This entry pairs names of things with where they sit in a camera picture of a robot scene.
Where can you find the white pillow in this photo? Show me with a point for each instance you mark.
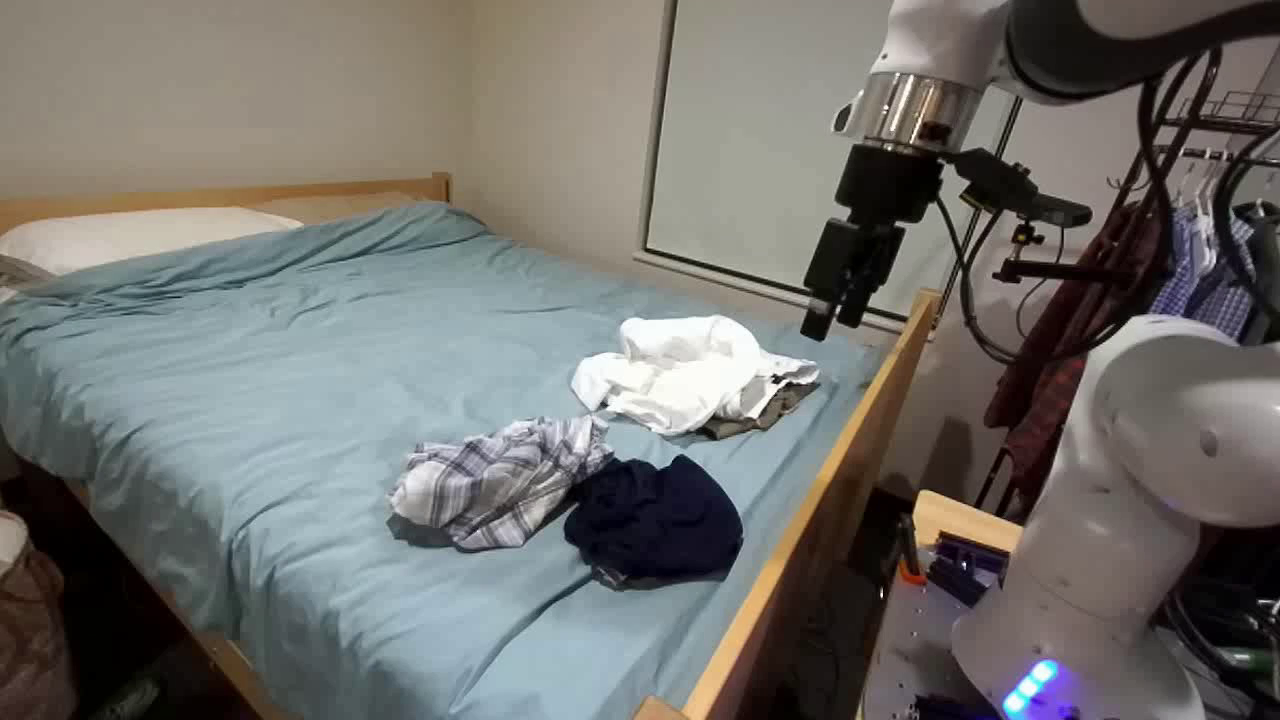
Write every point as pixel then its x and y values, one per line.
pixel 125 239

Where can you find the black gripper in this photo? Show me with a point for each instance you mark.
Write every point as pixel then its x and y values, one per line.
pixel 874 245

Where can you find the white framed window panel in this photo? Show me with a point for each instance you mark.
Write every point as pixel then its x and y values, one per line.
pixel 746 133

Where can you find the orange black hand tool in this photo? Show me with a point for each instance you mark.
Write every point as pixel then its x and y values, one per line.
pixel 953 567

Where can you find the wooden bed with blue sheet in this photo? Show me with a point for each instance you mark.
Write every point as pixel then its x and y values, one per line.
pixel 812 520

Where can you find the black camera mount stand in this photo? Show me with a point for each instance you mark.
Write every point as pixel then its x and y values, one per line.
pixel 1034 266

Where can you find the navy blue garment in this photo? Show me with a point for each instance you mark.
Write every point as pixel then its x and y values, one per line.
pixel 658 520

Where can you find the plaid checkered garment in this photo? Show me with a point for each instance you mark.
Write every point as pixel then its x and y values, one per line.
pixel 503 480

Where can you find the dark red hanging garment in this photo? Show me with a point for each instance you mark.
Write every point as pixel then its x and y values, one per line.
pixel 1066 345

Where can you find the blue striped hanging shirt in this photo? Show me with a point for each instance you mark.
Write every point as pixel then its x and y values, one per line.
pixel 1204 273

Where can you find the brown bag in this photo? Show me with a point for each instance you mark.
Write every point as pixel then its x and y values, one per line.
pixel 28 624

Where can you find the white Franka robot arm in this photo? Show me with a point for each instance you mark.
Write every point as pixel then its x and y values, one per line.
pixel 1132 534

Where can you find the light blue bed sheet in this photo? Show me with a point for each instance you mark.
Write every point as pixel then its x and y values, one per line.
pixel 265 384

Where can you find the wooden edged robot table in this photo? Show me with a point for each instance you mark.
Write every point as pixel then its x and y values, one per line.
pixel 923 643

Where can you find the white garment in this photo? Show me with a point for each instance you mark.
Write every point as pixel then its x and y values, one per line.
pixel 681 372

